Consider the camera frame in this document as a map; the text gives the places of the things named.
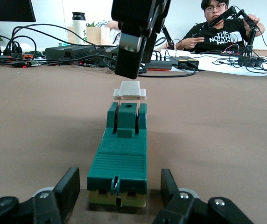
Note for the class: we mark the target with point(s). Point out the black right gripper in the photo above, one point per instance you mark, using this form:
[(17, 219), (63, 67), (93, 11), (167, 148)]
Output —
[(138, 14)]

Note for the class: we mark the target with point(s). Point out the wooden planter box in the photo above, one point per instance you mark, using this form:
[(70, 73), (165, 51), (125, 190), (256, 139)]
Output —
[(96, 35)]

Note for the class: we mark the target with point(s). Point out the white table sheet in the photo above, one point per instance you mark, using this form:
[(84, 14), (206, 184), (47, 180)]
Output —
[(217, 68)]

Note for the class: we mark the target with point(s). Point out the white power strip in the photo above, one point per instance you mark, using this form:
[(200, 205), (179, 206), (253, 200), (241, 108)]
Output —
[(174, 54)]

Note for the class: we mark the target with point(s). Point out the black adapter yellow label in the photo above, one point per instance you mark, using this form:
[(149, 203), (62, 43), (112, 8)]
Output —
[(180, 61), (193, 62)]

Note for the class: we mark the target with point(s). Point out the black power supply unit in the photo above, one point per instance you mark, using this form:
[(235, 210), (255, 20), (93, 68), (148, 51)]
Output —
[(72, 52)]

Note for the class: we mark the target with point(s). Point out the black power adapter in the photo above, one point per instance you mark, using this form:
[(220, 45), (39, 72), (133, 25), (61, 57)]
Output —
[(159, 65)]

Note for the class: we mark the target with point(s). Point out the white thermos bottle black lid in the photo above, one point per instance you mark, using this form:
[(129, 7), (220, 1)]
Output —
[(78, 30)]

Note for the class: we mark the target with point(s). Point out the green terminal block rail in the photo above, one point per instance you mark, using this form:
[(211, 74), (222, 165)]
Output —
[(121, 161)]

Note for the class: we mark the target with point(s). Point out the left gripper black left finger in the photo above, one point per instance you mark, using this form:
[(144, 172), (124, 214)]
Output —
[(42, 205)]

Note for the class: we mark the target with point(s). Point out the brown paper table cover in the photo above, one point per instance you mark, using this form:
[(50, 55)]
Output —
[(30, 116)]

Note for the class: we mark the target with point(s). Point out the black computer monitor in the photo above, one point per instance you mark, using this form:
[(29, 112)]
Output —
[(7, 9)]

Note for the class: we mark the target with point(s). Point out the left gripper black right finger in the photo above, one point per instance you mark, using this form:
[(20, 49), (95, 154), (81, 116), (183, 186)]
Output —
[(184, 207)]

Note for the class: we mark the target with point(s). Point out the person in black t-shirt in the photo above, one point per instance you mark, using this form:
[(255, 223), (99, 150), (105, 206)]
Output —
[(222, 39)]

